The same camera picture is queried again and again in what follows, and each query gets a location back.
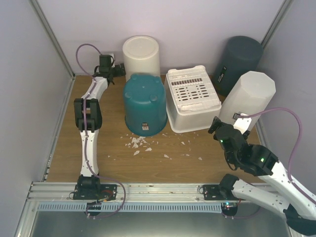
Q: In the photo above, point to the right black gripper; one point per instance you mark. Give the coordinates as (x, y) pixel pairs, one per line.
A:
(216, 123)

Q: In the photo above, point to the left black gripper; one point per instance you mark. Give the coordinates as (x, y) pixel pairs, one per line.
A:
(120, 73)

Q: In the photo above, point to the white cylindrical bin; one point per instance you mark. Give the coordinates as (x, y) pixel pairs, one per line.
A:
(141, 56)

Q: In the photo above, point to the white rectangular tub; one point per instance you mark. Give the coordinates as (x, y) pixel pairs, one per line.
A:
(191, 99)

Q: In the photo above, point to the white faceted bin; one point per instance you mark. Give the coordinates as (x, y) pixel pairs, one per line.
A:
(250, 95)

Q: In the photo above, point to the teal round bin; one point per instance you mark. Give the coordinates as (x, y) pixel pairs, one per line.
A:
(144, 98)

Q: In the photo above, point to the dark grey round bin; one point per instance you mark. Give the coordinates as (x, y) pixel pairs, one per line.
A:
(241, 54)

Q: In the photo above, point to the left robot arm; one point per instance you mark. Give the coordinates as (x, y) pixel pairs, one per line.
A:
(88, 119)

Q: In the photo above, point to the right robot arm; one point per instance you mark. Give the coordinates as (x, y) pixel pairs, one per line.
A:
(293, 201)

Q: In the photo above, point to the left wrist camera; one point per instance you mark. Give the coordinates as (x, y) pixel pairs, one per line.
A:
(112, 59)

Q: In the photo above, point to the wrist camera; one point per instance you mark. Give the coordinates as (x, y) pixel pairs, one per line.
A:
(242, 124)
(112, 59)

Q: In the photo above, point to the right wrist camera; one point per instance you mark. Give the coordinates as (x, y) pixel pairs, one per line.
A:
(242, 124)

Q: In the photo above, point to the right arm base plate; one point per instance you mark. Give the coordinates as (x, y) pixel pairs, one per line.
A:
(215, 192)

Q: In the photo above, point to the left aluminium frame post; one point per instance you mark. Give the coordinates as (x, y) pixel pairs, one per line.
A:
(43, 20)

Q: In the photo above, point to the aluminium frame post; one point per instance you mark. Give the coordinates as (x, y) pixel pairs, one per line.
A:
(285, 6)
(43, 20)

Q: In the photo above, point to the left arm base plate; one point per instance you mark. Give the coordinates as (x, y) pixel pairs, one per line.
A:
(107, 192)

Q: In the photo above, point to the right aluminium frame post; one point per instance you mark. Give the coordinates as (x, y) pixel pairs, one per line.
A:
(285, 6)

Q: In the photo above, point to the aluminium front rail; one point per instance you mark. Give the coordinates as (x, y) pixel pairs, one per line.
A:
(135, 192)

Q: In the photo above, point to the grey slotted cable duct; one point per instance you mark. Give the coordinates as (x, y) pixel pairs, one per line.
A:
(137, 207)

